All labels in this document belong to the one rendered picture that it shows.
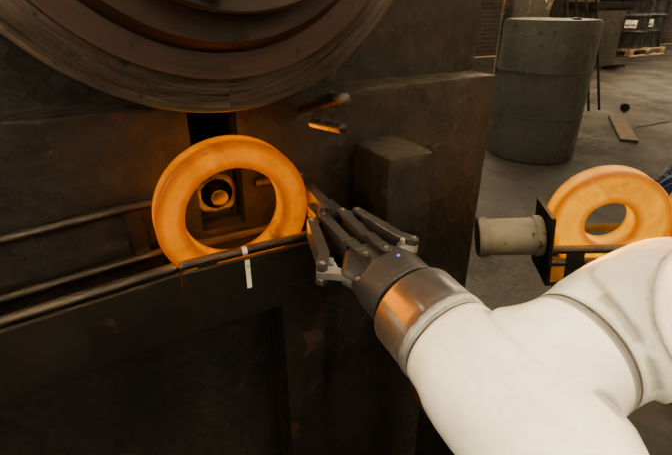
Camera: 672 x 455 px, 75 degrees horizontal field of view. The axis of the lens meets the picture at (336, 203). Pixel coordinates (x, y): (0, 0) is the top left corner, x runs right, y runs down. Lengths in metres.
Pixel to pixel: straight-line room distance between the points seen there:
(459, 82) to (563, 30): 2.31
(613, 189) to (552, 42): 2.39
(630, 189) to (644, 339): 0.34
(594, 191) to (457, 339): 0.39
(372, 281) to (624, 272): 0.20
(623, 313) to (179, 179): 0.42
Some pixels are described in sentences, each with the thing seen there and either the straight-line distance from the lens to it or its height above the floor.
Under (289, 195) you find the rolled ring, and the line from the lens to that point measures 0.55.
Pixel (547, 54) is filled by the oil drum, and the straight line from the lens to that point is 3.05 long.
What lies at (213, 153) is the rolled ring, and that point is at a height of 0.83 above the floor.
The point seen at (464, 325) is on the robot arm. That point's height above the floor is 0.76.
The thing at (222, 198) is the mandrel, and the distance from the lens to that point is 0.63.
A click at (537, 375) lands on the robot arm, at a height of 0.76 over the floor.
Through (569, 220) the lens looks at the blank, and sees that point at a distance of 0.69.
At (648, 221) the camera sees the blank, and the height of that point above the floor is 0.71.
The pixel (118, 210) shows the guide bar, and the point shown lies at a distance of 0.58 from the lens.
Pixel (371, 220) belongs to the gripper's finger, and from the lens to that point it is 0.53.
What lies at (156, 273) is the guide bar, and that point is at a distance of 0.53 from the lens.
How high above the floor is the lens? 0.98
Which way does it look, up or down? 25 degrees down
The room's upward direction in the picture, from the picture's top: straight up
